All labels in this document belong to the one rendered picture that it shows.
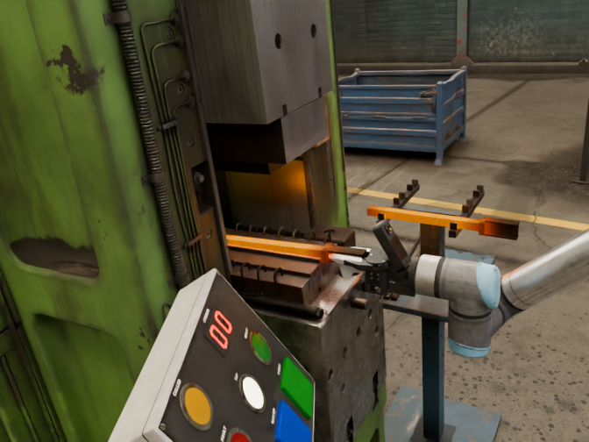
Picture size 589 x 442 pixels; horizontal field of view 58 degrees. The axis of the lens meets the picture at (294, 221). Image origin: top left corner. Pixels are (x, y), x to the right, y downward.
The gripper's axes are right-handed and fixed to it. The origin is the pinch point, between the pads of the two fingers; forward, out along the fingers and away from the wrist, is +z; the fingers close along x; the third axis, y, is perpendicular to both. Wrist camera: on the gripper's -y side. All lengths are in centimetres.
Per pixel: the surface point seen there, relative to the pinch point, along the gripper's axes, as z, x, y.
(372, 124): 127, 359, 66
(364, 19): 311, 811, 7
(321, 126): 3.4, 4.2, -29.2
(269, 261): 15.2, -5.7, 2.3
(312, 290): 2.9, -7.7, 6.7
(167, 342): -3, -59, -16
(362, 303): -6.3, 0.1, 13.1
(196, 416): -14, -67, -15
